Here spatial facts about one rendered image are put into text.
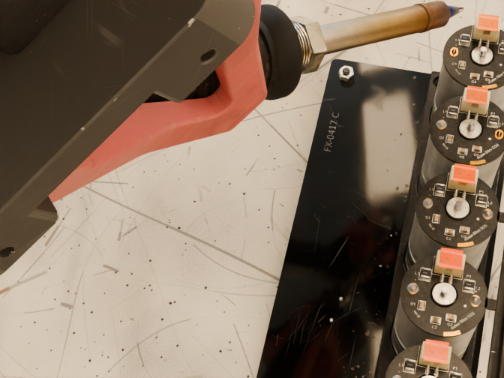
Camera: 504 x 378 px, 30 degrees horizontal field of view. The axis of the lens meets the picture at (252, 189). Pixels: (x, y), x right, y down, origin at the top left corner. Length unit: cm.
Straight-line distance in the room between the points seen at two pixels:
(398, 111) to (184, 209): 9
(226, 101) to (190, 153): 15
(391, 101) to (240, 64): 17
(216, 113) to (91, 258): 15
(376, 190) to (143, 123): 16
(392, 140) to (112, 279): 12
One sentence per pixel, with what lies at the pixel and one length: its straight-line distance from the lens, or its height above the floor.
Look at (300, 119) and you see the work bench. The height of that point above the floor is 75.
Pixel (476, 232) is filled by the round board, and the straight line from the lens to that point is 29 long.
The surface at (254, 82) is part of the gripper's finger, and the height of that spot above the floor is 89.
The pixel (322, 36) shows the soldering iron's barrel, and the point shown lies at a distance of 25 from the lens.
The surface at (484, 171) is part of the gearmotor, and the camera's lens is 31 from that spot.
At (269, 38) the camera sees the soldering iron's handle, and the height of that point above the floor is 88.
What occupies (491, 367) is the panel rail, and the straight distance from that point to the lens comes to 28.
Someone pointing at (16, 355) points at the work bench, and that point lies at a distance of 35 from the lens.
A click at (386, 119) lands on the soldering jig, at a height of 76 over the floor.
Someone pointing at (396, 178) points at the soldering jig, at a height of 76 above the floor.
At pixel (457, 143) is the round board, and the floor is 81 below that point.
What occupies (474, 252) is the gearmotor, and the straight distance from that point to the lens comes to 30.
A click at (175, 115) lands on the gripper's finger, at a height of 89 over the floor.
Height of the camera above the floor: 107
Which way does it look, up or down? 64 degrees down
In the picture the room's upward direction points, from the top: 9 degrees counter-clockwise
